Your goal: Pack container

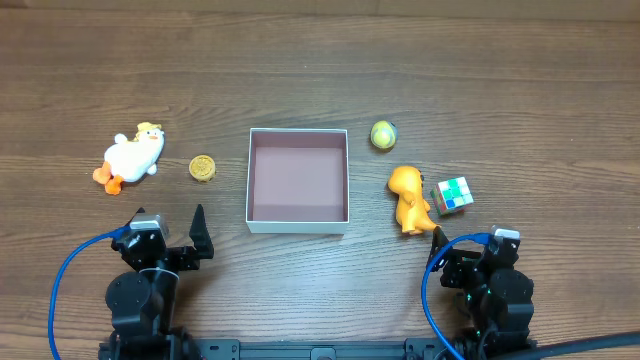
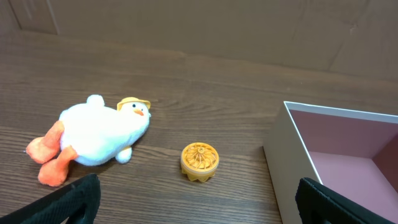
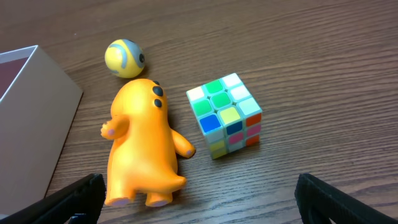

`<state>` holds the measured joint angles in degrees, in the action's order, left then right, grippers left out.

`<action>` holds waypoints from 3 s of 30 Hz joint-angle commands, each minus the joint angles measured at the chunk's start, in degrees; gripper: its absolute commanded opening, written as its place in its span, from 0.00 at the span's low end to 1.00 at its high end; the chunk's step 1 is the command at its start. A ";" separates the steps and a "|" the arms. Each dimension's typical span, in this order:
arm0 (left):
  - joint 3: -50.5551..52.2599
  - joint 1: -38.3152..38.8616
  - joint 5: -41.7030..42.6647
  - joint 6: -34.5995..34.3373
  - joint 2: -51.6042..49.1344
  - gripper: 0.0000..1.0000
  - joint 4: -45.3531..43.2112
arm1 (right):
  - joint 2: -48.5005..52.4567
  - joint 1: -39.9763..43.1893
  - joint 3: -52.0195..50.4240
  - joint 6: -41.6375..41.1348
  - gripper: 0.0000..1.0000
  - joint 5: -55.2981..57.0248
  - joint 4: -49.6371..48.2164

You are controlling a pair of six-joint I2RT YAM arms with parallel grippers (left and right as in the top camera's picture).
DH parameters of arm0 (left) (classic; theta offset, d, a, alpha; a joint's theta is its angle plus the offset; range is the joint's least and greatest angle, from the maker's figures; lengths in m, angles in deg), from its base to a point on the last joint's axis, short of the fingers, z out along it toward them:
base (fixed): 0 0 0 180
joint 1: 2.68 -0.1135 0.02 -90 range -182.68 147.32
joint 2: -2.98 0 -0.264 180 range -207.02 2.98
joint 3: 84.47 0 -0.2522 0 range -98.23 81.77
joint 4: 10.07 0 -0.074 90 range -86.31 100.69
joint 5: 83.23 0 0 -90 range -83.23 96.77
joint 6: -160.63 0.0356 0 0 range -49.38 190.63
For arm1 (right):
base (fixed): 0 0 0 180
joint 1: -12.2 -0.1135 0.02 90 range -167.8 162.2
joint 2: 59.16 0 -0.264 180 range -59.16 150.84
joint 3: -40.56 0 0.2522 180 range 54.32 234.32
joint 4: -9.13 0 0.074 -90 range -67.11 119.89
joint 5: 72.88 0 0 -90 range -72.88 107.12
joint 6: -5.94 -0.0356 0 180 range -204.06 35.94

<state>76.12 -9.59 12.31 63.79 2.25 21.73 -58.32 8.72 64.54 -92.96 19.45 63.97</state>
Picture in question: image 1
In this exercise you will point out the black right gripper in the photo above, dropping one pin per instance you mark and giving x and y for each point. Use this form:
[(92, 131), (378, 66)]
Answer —
[(463, 263)]

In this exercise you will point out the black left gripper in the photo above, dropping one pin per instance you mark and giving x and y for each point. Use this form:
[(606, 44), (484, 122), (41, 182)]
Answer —
[(170, 255)]

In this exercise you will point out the colourful puzzle cube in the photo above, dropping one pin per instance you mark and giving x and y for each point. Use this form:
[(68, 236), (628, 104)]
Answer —
[(451, 196)]

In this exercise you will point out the orange dinosaur figure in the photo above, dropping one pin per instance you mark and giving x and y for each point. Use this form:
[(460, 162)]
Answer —
[(412, 210)]

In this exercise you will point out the white box pink interior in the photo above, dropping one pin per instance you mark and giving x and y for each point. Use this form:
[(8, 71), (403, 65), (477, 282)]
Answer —
[(298, 181)]

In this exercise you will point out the yellow one-eyed ball toy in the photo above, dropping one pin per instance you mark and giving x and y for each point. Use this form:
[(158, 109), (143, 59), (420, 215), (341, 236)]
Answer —
[(383, 135)]

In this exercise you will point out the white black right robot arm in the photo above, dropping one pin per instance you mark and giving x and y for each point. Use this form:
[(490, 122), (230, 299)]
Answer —
[(496, 297)]

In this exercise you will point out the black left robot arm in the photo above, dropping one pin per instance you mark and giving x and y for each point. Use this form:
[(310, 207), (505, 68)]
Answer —
[(142, 301)]

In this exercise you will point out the round yellow cookie toy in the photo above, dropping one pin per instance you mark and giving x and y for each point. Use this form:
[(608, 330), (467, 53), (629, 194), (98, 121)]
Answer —
[(202, 168)]

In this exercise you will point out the white plush duck toy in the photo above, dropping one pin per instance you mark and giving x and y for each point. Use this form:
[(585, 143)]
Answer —
[(128, 161)]

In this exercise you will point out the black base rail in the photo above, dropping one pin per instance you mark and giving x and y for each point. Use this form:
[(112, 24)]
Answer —
[(409, 349)]

